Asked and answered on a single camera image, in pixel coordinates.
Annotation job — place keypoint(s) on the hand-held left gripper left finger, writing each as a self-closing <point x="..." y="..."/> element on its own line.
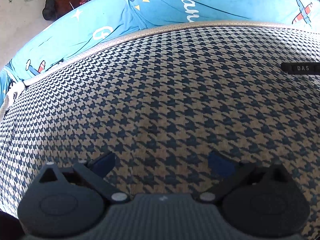
<point x="103" y="163"/>

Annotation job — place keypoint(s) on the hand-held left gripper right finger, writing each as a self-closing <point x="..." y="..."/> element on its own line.
<point x="220" y="165"/>

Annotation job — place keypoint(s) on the houndstooth sofa seat cover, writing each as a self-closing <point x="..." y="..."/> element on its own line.
<point x="160" y="92"/>

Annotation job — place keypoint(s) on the white cloth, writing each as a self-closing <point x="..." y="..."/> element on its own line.
<point x="11" y="93"/>

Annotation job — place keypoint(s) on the blue printed cushion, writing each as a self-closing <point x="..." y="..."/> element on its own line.
<point x="162" y="2"/>

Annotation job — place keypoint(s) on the red floral cloth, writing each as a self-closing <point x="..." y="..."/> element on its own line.
<point x="83" y="1"/>

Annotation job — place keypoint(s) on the brown wooden chair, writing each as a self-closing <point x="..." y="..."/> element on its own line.
<point x="66" y="3"/>

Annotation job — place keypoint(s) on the pile of coats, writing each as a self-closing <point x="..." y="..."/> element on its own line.
<point x="48" y="7"/>

